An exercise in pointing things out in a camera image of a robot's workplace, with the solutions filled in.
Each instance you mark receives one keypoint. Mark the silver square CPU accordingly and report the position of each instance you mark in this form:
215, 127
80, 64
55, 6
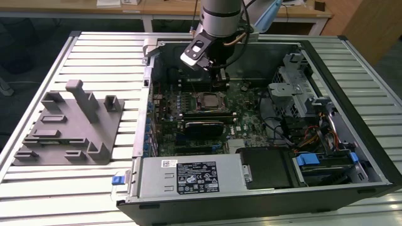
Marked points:
212, 100

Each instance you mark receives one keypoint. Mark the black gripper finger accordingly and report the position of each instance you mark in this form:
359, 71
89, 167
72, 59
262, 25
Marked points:
219, 86

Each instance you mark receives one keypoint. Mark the blue power supply latch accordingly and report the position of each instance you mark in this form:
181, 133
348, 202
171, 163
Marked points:
117, 180

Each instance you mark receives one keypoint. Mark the small blue plastic clip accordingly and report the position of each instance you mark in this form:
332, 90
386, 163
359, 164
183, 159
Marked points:
354, 157

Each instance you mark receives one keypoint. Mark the black RAM slot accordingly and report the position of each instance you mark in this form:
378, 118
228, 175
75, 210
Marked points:
191, 88

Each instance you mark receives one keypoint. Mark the silver chipset heatsink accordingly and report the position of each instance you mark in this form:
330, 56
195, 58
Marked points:
235, 143

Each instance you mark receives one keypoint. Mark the CPU socket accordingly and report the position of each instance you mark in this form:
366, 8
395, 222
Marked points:
211, 111

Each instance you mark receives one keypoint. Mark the silver power supply unit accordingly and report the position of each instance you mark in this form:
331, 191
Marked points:
156, 179

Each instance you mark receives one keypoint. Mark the grey metal leg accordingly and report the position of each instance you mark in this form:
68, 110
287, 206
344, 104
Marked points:
5, 88

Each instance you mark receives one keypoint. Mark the grey plastic parts rack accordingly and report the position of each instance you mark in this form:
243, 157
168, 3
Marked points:
77, 131

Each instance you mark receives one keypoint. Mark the white cardboard box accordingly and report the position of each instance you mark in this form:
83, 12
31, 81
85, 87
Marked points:
131, 2
108, 2

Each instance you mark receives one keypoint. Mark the grey plastic bracket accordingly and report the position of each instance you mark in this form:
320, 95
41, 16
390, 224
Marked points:
320, 101

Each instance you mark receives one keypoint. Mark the black graphics card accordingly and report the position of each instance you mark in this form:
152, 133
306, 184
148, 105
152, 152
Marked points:
203, 129

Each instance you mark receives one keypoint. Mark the black open PC case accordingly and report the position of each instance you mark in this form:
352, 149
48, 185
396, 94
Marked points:
251, 212

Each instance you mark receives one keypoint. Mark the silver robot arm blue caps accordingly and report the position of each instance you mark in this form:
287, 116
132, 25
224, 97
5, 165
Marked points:
219, 21

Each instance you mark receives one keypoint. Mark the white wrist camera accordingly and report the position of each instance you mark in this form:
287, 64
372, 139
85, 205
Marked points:
196, 53

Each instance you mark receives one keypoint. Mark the black RAM stick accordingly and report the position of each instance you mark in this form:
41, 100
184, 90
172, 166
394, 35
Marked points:
207, 115
191, 81
209, 119

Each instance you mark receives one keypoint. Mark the silver metal drive cage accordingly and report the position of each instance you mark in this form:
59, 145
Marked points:
292, 77

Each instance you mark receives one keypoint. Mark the blue disk carrier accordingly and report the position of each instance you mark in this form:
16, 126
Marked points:
307, 160

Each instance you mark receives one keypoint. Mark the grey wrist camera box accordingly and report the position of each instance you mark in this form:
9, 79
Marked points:
254, 37

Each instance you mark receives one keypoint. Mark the green motherboard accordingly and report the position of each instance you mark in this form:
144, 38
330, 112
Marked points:
251, 122

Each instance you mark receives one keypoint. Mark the wooden cabinet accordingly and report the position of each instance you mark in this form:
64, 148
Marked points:
370, 28

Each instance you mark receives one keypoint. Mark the small black box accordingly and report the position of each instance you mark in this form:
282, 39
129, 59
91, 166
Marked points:
319, 5

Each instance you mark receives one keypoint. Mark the black expansion slot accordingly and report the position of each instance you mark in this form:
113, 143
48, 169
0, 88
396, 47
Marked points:
193, 150

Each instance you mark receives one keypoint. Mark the wooden desk white legs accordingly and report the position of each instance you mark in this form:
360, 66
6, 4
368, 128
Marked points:
93, 10

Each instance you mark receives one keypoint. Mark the round coin battery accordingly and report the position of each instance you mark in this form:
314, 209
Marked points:
244, 88

